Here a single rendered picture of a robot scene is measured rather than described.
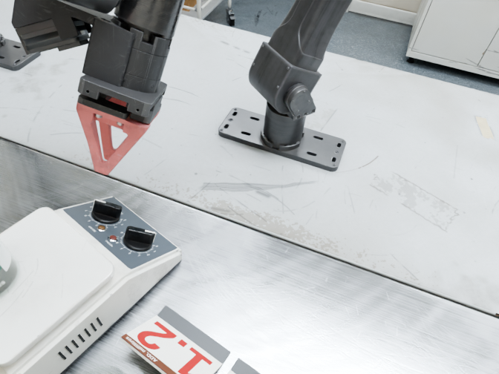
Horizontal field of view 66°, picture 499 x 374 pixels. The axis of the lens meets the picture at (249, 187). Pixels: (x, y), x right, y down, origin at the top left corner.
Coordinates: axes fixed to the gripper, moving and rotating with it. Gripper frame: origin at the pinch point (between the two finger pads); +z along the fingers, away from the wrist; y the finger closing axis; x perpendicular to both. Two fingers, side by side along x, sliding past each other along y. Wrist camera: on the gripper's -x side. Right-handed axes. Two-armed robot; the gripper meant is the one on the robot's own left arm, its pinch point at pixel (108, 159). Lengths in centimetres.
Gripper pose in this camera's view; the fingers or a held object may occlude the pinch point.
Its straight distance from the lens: 45.1
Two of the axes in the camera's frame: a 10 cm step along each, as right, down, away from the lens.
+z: -3.8, 8.4, 3.8
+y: 0.4, 4.3, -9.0
